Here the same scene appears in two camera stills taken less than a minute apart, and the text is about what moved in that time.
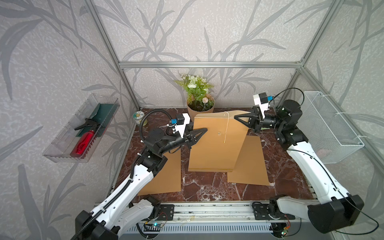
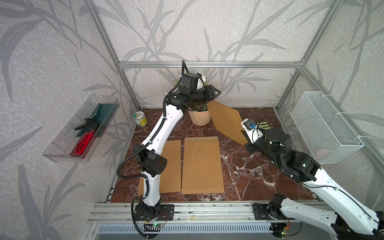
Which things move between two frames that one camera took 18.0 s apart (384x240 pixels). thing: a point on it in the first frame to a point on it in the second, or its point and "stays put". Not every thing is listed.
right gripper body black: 270,122 to 260,147
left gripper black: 187,138 to 209,94
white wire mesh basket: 324,129 stays put
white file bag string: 226,126 to 198,142
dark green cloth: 102,117 stays put
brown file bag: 218,149 to 201,168
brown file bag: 250,168 to 227,120
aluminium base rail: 222,212 stays put
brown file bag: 168,179 stays put
